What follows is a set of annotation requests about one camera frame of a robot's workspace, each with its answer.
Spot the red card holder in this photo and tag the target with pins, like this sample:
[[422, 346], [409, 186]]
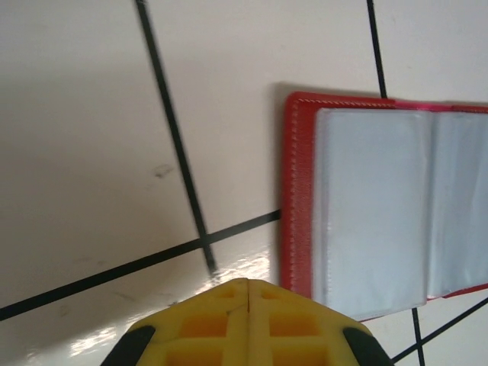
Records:
[[373, 209]]

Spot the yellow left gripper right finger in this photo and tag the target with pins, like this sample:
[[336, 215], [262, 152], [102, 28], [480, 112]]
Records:
[[297, 328]]

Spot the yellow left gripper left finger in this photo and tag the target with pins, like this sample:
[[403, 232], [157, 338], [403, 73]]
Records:
[[206, 328]]

